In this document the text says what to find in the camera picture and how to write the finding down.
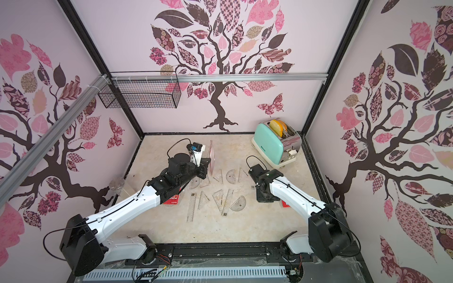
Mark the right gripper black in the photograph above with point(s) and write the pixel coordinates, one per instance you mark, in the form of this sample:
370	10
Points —
255	173

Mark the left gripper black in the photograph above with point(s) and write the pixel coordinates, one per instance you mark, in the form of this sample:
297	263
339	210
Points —
202	167

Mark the red ruler set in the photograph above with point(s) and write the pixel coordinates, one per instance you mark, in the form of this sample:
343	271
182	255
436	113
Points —
284	204
212	158
175	199

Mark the clear plastic ruler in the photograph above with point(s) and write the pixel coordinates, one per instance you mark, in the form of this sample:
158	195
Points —
191	207

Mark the clear protractor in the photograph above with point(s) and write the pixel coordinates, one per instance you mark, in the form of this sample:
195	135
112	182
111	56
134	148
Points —
231	176
195	183
239	204

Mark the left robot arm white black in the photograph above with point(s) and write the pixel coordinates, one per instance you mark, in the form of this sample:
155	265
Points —
85	243

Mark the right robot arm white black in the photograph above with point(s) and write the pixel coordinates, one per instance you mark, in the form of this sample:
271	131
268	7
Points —
328	235

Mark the mint green toaster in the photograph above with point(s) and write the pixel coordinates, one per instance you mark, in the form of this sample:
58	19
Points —
276	151

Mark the yellow toast slice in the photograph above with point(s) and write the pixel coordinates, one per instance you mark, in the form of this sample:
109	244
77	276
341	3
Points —
279	128

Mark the clear plastic cup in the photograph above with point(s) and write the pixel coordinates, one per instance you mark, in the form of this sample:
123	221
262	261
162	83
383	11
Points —
121	188

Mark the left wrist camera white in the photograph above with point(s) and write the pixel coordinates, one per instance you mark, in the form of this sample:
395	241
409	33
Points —
196	150

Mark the black wire basket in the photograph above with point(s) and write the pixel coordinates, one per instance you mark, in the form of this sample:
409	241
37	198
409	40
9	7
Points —
142	91

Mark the aluminium rail back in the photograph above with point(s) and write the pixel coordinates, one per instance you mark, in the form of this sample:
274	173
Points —
225	78

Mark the aluminium rail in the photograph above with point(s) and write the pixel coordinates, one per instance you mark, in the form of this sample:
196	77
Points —
20	172
225	78

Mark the white slotted cable duct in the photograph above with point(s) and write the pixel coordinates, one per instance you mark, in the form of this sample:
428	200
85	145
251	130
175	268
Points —
184	274

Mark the aluminium rail left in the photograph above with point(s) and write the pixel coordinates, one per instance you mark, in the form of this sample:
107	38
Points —
20	172

